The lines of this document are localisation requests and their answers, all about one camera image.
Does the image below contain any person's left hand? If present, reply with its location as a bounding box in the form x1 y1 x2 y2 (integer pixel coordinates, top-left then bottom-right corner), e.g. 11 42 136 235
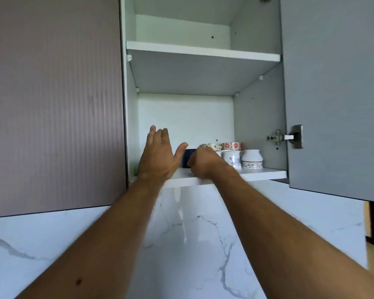
137 125 189 184

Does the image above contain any person's right hand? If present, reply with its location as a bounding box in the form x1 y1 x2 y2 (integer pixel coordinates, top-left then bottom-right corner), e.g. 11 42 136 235
187 147 239 184

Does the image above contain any dark blue cup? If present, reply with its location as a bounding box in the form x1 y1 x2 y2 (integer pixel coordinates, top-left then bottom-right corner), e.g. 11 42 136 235
182 148 198 169

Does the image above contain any person's right forearm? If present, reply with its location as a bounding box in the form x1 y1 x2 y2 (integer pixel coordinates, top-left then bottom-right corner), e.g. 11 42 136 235
211 172 374 299

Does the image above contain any person's left forearm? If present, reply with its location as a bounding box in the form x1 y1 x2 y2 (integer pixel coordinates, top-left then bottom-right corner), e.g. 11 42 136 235
15 175 176 299

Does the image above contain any white cup with beige pattern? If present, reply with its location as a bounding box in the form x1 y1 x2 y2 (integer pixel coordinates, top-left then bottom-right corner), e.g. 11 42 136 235
199 142 222 152

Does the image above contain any white mug with blue flowers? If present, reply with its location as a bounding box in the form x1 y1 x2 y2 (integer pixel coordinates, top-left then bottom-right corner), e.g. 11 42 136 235
221 151 242 170

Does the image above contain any white jar with patterned band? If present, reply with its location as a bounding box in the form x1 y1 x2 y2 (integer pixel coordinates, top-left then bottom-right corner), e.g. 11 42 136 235
241 149 264 170

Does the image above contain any white cabinet shelf board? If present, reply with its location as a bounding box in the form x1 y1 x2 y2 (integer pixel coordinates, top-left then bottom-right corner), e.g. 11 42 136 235
126 40 282 96

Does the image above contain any metal cabinet door hinge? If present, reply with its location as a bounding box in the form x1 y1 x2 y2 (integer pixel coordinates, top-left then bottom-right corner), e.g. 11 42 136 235
266 124 304 150

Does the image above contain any mauve ribbed cabinet door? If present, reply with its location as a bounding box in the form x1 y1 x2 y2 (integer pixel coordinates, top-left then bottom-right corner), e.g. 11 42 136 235
0 0 128 219

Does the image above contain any grey cabinet door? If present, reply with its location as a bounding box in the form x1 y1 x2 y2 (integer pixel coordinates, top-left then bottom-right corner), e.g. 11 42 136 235
279 0 374 205

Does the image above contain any white wall cabinet body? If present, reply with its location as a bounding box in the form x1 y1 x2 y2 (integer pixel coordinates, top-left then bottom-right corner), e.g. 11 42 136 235
120 0 289 188

